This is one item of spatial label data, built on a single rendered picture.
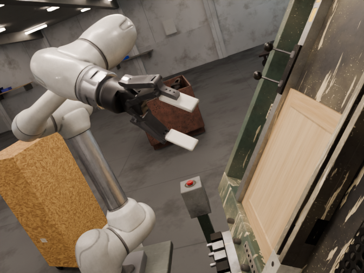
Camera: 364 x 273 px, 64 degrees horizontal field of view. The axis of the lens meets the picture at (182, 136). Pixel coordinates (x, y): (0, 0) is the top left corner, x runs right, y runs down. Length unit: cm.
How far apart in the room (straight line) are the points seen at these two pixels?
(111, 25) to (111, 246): 89
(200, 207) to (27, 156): 151
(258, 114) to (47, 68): 107
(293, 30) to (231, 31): 969
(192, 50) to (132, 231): 1008
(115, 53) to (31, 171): 193
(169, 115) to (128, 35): 372
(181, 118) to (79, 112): 335
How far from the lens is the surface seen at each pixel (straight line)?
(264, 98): 150
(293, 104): 119
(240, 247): 128
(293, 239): 91
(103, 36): 76
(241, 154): 157
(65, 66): 69
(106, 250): 131
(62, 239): 281
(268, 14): 1134
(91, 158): 128
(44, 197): 265
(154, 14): 1120
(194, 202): 160
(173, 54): 1120
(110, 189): 132
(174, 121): 451
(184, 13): 1109
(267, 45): 127
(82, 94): 66
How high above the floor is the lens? 174
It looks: 21 degrees down
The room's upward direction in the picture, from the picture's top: 20 degrees counter-clockwise
